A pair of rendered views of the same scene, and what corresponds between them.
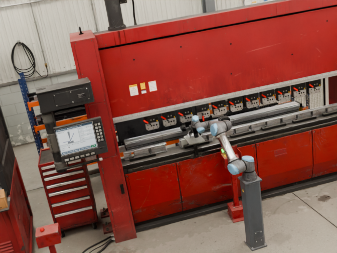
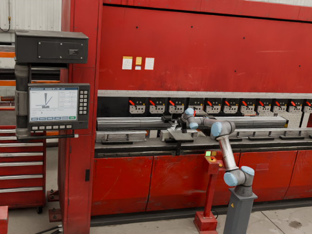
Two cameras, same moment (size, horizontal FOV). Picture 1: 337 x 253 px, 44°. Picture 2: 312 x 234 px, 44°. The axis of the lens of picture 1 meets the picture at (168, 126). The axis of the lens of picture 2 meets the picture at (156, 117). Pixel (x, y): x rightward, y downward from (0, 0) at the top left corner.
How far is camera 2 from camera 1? 1.17 m
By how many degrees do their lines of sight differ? 9
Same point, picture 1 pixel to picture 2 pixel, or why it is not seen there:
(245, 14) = (268, 9)
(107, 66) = (104, 26)
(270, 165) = not seen: hidden behind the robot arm
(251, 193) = (242, 210)
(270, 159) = not seen: hidden behind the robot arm
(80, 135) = (59, 101)
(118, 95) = (108, 64)
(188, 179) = (162, 178)
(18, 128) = not seen: outside the picture
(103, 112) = (89, 80)
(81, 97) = (73, 54)
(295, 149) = (276, 167)
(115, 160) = (88, 139)
